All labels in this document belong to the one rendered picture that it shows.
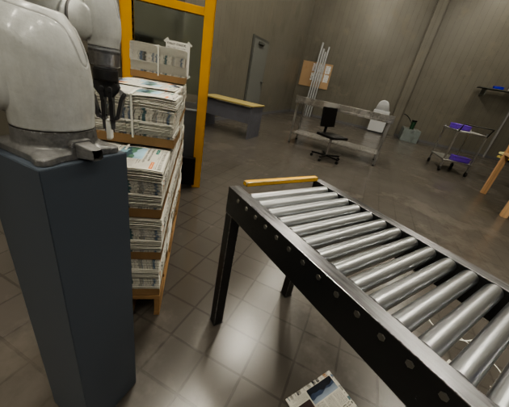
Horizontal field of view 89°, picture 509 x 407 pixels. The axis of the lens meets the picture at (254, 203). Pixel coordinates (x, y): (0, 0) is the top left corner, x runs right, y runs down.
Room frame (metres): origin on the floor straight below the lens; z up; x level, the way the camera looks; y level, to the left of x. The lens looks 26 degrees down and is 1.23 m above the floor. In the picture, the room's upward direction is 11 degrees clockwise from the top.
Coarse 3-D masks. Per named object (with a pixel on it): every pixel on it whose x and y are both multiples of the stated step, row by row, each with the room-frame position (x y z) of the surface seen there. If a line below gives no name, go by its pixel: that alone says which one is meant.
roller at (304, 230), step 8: (344, 216) 0.92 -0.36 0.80; (352, 216) 0.94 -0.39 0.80; (360, 216) 0.96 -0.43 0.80; (368, 216) 0.98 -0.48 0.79; (304, 224) 0.79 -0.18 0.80; (312, 224) 0.80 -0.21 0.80; (320, 224) 0.82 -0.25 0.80; (328, 224) 0.84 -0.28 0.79; (336, 224) 0.86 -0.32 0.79; (344, 224) 0.89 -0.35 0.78; (352, 224) 0.92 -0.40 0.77; (296, 232) 0.74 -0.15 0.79; (304, 232) 0.76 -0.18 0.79; (312, 232) 0.78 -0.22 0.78; (320, 232) 0.80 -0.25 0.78
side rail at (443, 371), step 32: (256, 224) 0.81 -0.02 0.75; (288, 256) 0.66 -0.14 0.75; (320, 256) 0.62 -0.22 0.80; (320, 288) 0.55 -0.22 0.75; (352, 288) 0.51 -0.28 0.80; (352, 320) 0.46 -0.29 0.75; (384, 320) 0.43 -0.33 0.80; (384, 352) 0.39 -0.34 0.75; (416, 352) 0.36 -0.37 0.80; (416, 384) 0.33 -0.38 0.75; (448, 384) 0.31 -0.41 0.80
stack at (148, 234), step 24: (120, 144) 1.17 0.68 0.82; (144, 168) 0.94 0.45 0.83; (168, 168) 1.13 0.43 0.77; (144, 192) 0.93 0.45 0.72; (168, 192) 1.24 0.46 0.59; (168, 216) 1.28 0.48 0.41; (144, 240) 0.93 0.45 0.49; (168, 240) 1.30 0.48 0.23; (144, 264) 0.93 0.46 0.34; (144, 288) 0.93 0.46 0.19
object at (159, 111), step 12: (144, 96) 1.20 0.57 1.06; (156, 96) 1.21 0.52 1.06; (168, 96) 1.30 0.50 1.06; (180, 96) 1.42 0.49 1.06; (144, 108) 1.19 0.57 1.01; (156, 108) 1.21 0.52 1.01; (168, 108) 1.22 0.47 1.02; (180, 108) 1.46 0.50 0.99; (144, 120) 1.19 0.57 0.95; (156, 120) 1.20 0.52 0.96; (168, 120) 1.22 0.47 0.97; (144, 132) 1.19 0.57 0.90; (156, 132) 1.20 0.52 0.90; (168, 132) 1.21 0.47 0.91
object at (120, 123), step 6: (120, 84) 1.42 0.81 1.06; (126, 90) 1.24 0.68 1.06; (96, 96) 1.15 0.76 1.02; (108, 102) 1.17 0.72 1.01; (108, 108) 1.16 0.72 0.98; (108, 114) 1.16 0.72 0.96; (96, 120) 1.15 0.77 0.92; (102, 120) 1.15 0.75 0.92; (120, 120) 1.17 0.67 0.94; (96, 126) 1.15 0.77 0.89; (102, 126) 1.15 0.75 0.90; (120, 126) 1.17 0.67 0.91; (120, 132) 1.17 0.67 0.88
